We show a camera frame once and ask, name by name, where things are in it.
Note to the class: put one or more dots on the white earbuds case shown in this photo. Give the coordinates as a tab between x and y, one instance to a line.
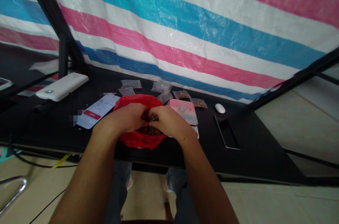
219	107

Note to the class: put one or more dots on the red plastic bag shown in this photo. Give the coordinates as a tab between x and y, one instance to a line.
132	101

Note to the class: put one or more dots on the teal plastic object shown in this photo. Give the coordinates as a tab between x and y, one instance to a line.
8	155

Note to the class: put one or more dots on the black metal frame post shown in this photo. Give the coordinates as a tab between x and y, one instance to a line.
57	17

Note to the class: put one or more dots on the white power bank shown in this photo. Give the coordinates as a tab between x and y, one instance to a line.
62	86

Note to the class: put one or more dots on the pile of brown dried bits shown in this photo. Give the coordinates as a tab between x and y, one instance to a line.
148	130

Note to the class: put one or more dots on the person's left hand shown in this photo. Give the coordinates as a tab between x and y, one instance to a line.
123	118

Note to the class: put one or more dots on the white scale with pink plate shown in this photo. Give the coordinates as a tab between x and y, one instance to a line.
189	113

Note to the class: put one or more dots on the person's right fingers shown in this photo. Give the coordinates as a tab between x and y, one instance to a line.
156	116

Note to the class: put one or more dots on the person's right hand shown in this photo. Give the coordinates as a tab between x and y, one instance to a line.
172	122

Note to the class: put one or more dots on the chrome metal chair frame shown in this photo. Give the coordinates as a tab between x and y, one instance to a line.
16	195

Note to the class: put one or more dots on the smartphone with lit white screen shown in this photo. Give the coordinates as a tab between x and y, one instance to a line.
92	114

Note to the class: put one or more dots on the striped pink blue white tarp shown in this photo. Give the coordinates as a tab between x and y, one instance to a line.
185	23

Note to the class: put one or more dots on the black smartphone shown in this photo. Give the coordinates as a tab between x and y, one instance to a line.
227	131

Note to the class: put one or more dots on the person's left fingers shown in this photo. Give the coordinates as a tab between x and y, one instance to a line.
141	111

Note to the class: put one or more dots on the dark brown dried clump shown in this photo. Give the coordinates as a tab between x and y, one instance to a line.
146	116

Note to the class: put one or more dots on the person's legs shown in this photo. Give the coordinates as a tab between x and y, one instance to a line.
182	202

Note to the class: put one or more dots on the black metal frame bar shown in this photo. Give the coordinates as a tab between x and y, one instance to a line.
294	78

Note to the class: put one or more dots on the small clear plastic piece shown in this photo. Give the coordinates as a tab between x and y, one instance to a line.
182	108

